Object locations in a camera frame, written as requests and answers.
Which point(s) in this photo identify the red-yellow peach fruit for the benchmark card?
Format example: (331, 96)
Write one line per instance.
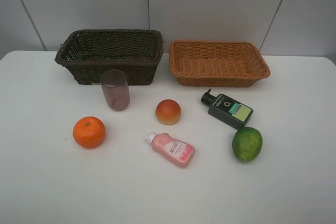
(168, 112)

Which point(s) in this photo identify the dark green pump bottle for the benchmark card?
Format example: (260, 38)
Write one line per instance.
(227, 109)

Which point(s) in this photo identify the pink bottle white cap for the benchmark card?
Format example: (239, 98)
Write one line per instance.
(177, 152)

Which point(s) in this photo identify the green lime fruit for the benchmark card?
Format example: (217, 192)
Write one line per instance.
(247, 144)

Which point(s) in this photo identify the orange wicker basket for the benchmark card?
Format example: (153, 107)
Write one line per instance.
(200, 63)

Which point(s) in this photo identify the dark brown wicker basket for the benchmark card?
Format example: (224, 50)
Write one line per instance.
(88, 53)

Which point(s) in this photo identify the purple translucent plastic cup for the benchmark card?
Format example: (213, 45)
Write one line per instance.
(115, 89)

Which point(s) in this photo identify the orange tangerine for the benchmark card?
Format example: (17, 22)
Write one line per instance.
(89, 132)

